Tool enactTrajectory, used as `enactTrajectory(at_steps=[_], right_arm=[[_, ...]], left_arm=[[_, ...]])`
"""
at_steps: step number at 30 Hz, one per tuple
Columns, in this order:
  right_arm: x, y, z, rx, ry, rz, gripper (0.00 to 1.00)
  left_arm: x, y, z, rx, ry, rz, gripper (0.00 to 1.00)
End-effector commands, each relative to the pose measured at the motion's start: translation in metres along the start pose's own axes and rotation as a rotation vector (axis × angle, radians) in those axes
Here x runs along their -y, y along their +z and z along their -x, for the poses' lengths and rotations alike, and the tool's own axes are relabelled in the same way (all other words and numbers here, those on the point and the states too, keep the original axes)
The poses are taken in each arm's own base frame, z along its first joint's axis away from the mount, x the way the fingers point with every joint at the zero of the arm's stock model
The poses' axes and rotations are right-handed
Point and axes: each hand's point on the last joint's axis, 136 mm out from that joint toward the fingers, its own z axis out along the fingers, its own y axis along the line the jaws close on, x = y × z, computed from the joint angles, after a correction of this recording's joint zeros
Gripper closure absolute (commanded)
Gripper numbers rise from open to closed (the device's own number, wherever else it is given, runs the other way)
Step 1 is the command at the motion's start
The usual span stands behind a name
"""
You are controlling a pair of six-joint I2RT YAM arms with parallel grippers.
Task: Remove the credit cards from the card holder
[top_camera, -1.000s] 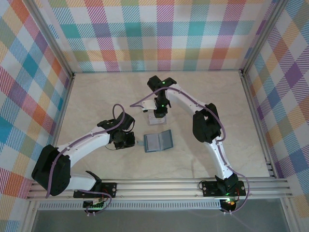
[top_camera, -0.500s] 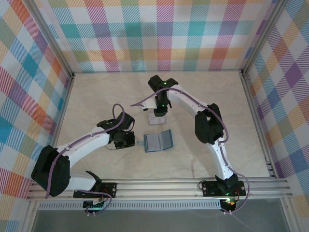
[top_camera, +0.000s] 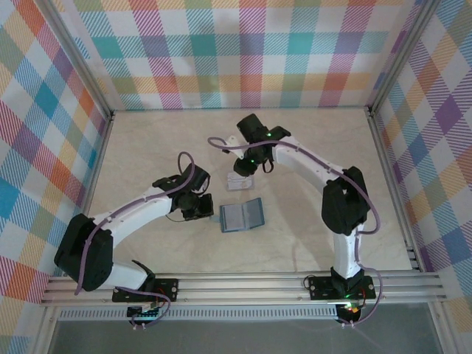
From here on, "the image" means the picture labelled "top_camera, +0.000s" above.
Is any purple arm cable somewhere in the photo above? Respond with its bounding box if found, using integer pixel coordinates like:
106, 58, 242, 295
75, 152, 196, 331
206, 136, 384, 329

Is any grey-blue rectangular tray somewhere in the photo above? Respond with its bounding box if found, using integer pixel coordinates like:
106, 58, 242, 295
210, 198, 266, 233

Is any white card red print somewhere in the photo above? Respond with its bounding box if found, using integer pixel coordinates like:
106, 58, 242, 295
226, 171, 257, 192

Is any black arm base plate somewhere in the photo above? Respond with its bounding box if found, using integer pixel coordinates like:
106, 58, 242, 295
307, 275, 377, 300
111, 278, 180, 304

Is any aluminium lower frame bar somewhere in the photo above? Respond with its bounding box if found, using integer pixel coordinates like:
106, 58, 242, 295
32, 306, 62, 354
427, 305, 453, 354

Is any slotted grey cable duct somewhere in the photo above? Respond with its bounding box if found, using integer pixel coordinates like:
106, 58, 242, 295
58, 308, 339, 322

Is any aluminium frame post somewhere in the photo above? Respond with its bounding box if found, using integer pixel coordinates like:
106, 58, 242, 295
367, 0, 445, 117
35, 0, 115, 122

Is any wide aluminium mounting rail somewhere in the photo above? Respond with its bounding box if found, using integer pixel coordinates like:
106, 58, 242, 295
39, 271, 448, 307

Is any aluminium side rail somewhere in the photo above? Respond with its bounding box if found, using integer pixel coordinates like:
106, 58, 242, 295
368, 110, 423, 274
79, 112, 116, 222

